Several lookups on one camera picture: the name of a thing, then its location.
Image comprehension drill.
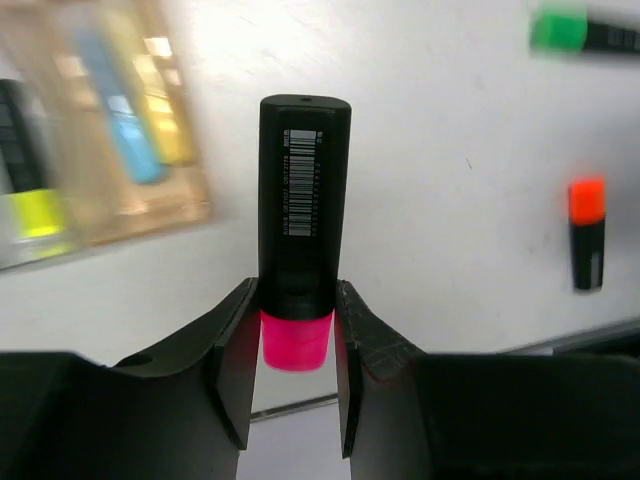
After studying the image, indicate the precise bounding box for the pink highlighter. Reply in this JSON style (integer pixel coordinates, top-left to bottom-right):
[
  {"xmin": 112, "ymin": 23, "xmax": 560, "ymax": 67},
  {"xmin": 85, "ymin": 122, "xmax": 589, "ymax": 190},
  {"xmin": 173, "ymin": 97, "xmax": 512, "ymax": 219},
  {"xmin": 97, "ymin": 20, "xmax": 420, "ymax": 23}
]
[{"xmin": 258, "ymin": 94, "xmax": 352, "ymax": 373}]

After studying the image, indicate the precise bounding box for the light blue marker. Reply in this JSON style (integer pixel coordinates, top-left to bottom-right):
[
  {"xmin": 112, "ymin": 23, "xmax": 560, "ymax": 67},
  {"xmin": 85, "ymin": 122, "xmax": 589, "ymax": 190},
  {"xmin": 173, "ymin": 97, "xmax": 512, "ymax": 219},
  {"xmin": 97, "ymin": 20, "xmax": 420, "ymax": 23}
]
[{"xmin": 72, "ymin": 29, "xmax": 166, "ymax": 185}]

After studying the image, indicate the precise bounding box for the yellow highlighter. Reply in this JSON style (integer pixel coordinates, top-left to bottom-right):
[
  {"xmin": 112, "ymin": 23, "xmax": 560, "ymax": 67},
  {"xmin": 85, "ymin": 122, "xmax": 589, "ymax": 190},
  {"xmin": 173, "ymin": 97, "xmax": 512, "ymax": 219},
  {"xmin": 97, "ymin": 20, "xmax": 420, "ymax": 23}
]
[{"xmin": 1, "ymin": 79, "xmax": 65, "ymax": 239}]

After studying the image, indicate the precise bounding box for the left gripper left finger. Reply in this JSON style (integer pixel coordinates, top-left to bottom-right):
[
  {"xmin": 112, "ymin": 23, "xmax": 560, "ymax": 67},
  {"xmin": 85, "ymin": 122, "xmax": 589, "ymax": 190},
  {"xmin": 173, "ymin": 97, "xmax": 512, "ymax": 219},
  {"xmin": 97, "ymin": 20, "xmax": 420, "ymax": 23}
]
[{"xmin": 1, "ymin": 278, "xmax": 260, "ymax": 479}]

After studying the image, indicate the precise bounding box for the green highlighter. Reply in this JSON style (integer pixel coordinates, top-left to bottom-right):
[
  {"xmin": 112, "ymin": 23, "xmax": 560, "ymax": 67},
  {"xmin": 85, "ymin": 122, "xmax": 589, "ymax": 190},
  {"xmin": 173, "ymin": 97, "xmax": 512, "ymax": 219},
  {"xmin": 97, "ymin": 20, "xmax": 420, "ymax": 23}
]
[{"xmin": 529, "ymin": 5, "xmax": 639, "ymax": 56}]

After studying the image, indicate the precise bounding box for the orange highlighter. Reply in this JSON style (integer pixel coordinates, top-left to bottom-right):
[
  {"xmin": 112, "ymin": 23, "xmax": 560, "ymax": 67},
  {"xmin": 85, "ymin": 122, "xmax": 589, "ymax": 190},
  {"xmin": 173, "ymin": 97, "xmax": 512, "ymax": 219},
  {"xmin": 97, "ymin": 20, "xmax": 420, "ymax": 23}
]
[{"xmin": 568, "ymin": 175, "xmax": 607, "ymax": 292}]

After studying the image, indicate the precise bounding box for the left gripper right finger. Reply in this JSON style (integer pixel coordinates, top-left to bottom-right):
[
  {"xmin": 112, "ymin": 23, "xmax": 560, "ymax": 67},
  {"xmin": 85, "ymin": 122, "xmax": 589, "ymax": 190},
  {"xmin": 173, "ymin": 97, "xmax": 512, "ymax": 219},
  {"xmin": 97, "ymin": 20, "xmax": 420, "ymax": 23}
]
[{"xmin": 335, "ymin": 281, "xmax": 639, "ymax": 479}]

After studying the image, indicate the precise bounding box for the tan plastic container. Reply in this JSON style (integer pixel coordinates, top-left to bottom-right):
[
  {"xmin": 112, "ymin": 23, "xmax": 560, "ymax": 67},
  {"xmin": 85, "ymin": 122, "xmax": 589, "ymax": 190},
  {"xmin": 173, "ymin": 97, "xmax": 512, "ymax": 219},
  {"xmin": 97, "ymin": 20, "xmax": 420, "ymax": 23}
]
[{"xmin": 1, "ymin": 1, "xmax": 211, "ymax": 251}]

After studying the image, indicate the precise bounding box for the cream highlighter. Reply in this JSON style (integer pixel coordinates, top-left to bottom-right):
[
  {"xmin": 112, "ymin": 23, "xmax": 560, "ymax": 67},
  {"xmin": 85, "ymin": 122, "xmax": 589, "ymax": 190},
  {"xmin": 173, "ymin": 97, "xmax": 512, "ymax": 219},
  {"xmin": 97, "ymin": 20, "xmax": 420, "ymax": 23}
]
[{"xmin": 102, "ymin": 3, "xmax": 193, "ymax": 166}]

